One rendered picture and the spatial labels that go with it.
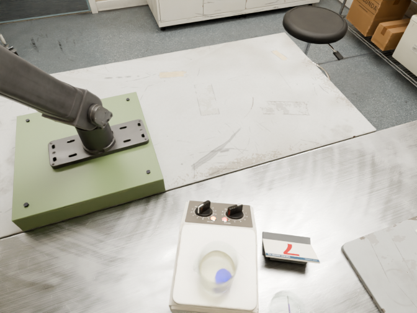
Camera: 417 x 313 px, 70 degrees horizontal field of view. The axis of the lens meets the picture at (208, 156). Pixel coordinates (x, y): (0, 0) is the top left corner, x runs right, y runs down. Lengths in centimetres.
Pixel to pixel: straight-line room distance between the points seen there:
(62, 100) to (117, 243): 27
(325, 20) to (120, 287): 164
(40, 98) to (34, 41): 262
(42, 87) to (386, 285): 63
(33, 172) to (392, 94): 243
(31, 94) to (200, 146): 38
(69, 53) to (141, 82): 198
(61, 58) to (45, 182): 219
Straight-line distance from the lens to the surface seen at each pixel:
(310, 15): 187
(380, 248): 65
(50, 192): 64
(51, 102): 50
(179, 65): 93
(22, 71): 45
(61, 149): 68
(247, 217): 54
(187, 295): 46
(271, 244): 57
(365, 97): 251
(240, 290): 46
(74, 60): 272
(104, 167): 63
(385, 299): 62
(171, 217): 60
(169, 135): 72
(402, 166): 80
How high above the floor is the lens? 143
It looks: 52 degrees down
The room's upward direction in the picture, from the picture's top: 2 degrees clockwise
